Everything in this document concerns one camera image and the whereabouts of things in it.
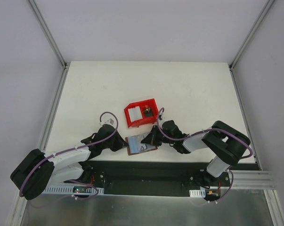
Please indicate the black VIP card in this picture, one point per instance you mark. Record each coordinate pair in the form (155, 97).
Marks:
(148, 112)

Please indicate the left white cable duct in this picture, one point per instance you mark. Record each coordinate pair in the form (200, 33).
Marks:
(73, 189)

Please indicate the white cable duct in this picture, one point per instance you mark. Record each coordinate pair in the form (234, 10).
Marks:
(197, 193)
(73, 189)

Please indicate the left aluminium frame post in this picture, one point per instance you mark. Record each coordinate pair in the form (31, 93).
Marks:
(47, 33)

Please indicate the red plastic bin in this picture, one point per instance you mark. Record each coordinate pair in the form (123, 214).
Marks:
(142, 104)

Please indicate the right white cable duct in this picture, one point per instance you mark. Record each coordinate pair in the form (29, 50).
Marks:
(197, 193)

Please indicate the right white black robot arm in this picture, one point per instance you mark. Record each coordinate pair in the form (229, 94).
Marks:
(228, 144)

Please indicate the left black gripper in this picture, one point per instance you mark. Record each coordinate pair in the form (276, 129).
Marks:
(118, 143)

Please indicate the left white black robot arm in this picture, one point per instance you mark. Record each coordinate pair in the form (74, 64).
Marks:
(39, 170)

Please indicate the brown leather card holder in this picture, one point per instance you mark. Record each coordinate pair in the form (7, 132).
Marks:
(136, 147)

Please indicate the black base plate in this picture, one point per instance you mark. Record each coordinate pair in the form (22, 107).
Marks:
(170, 179)

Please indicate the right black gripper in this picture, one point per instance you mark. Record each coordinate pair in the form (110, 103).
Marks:
(153, 137)

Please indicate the aluminium frame post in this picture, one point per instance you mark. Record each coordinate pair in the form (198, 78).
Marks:
(255, 27)
(47, 33)

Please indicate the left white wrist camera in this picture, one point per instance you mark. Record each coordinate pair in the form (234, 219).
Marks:
(109, 122)

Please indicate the right aluminium frame post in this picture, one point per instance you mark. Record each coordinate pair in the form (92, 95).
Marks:
(255, 27)

